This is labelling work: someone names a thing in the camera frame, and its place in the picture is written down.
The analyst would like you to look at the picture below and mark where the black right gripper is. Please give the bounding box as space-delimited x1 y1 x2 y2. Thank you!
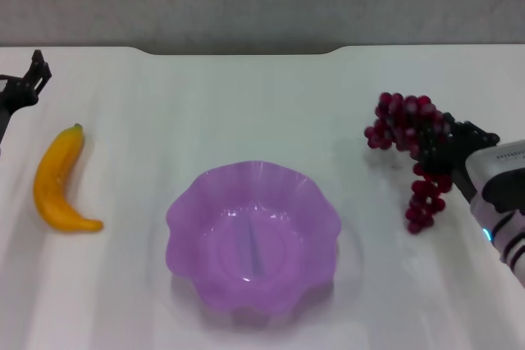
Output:
413 111 500 203

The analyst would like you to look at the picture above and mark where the dark red grape bunch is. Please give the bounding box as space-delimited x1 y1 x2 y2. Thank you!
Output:
363 92 454 235

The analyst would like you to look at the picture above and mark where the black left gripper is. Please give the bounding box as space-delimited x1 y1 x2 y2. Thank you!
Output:
0 49 53 150

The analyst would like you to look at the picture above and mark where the purple wavy-rimmed plastic bowl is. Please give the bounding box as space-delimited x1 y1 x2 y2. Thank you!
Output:
165 160 343 315

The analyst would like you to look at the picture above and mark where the yellow banana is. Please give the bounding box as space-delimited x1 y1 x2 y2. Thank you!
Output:
33 123 105 233

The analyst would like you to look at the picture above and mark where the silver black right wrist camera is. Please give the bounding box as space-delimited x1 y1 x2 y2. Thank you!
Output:
464 139 525 214

